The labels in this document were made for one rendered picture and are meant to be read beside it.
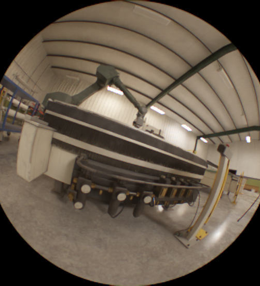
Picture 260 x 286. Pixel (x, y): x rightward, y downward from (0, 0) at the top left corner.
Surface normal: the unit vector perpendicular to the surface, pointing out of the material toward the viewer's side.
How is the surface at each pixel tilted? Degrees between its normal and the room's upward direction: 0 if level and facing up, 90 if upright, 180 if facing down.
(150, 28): 176
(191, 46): 173
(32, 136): 90
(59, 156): 90
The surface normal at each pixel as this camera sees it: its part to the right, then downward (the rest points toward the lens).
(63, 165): 0.29, 0.00
